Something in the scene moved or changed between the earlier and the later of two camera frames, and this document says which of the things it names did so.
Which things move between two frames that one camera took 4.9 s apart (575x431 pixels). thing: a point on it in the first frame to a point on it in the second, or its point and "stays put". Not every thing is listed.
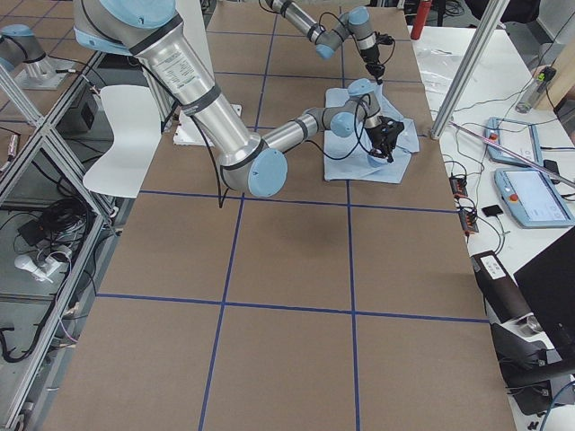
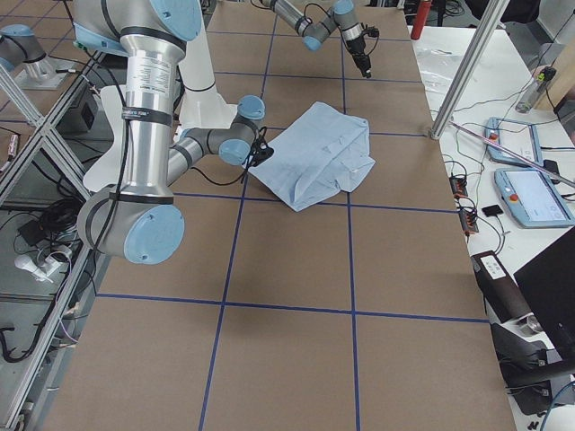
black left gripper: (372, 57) to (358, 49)
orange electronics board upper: (458, 186) stays put
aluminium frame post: (490, 19) stays put
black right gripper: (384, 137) to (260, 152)
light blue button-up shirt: (349, 158) to (320, 153)
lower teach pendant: (532, 199) stays put
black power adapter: (31, 232) stays put
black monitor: (547, 282) stays put
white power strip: (49, 266) stays put
